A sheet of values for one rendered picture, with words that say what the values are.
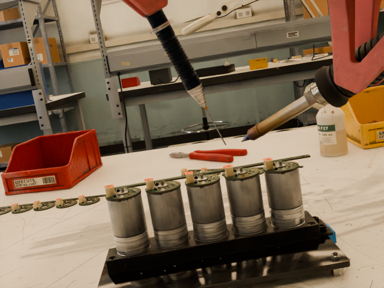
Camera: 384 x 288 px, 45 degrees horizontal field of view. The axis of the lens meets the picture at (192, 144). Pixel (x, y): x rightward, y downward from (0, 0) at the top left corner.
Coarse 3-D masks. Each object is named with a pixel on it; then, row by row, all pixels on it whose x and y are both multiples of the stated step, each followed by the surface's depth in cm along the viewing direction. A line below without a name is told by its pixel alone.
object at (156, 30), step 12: (156, 12) 28; (156, 24) 28; (168, 24) 28; (168, 36) 28; (168, 48) 28; (180, 48) 29; (180, 60) 29; (180, 72) 29; (192, 72) 29; (192, 84) 29
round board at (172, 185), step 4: (156, 184) 33; (160, 184) 33; (168, 184) 32; (172, 184) 32; (176, 184) 32; (180, 184) 32; (156, 188) 31; (160, 188) 32; (164, 188) 32; (168, 188) 32; (172, 188) 31; (176, 188) 31; (148, 192) 31; (152, 192) 31; (156, 192) 31; (160, 192) 31; (164, 192) 31
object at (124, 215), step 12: (120, 192) 32; (108, 204) 32; (120, 204) 31; (132, 204) 31; (120, 216) 31; (132, 216) 31; (144, 216) 32; (120, 228) 31; (132, 228) 31; (144, 228) 32; (120, 240) 32; (132, 240) 32; (144, 240) 32; (120, 252) 32; (132, 252) 32
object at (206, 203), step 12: (204, 180) 32; (192, 192) 32; (204, 192) 31; (216, 192) 32; (192, 204) 32; (204, 204) 31; (216, 204) 32; (192, 216) 32; (204, 216) 32; (216, 216) 32; (204, 228) 32; (216, 228) 32; (204, 240) 32; (216, 240) 32
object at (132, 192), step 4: (128, 188) 33; (132, 188) 33; (136, 188) 33; (116, 192) 33; (128, 192) 32; (132, 192) 32; (136, 192) 32; (140, 192) 32; (116, 196) 31; (120, 196) 31; (128, 196) 31; (132, 196) 31; (108, 200) 31; (112, 200) 31; (116, 200) 31; (120, 200) 31
